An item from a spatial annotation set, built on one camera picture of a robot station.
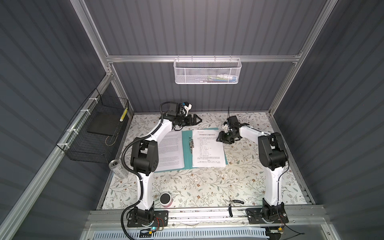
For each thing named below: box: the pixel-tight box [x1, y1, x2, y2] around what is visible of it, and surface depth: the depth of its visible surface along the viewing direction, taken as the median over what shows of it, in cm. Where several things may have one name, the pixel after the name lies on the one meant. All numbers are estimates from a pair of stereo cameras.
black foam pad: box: [87, 112, 122, 137], surface depth 76 cm
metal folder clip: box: [189, 136, 195, 154], surface depth 103 cm
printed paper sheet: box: [155, 130, 185, 172], surface depth 100 cm
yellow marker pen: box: [119, 107, 128, 122], surface depth 82 cm
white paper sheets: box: [192, 129, 226, 168], surface depth 101 cm
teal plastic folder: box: [154, 127, 229, 173], surface depth 97 cm
